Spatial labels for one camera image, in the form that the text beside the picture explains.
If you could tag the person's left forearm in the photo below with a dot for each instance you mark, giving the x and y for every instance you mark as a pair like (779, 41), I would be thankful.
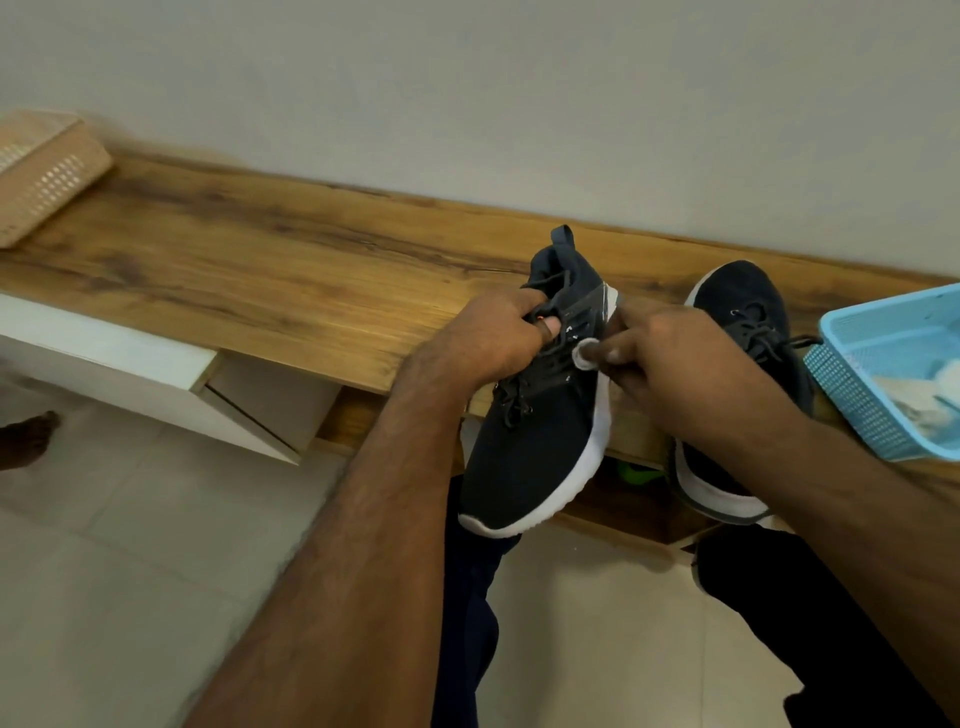
(345, 577)

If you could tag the green ball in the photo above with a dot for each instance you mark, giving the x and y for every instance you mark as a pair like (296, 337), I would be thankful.
(637, 474)

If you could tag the person's left hand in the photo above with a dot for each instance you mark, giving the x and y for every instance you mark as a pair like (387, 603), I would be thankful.
(480, 337)

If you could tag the wooden table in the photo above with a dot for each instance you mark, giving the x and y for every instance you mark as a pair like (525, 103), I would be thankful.
(225, 255)

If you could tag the person's right hand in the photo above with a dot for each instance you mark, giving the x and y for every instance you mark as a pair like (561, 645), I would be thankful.
(690, 375)

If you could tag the blue plastic basket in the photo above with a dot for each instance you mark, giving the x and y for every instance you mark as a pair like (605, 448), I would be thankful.
(862, 330)

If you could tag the white drawer unit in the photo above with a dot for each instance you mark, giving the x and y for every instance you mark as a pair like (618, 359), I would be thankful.
(97, 352)

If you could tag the beige perforated basket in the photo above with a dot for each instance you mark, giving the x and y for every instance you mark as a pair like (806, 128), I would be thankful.
(45, 172)

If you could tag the used wipe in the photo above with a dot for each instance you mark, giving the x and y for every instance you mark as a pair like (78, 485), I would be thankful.
(911, 405)

